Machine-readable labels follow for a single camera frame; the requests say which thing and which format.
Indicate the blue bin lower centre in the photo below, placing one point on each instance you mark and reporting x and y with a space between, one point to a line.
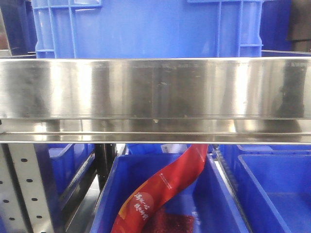
206 206

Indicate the red printed banner strip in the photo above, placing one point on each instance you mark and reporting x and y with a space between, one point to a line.
160 188

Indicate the blue bin lower right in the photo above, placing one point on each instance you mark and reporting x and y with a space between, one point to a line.
273 185

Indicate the grey perforated shelf upright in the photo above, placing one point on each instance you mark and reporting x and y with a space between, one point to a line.
25 206

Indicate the large blue crate upper shelf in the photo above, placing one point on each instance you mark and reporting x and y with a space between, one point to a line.
147 28

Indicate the stainless steel shelf rail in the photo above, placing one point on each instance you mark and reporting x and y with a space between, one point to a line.
265 100

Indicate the blue bin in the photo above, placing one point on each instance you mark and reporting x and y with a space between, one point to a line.
62 169
206 206
273 185

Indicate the blue bin lower left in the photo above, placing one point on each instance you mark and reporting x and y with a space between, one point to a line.
62 169

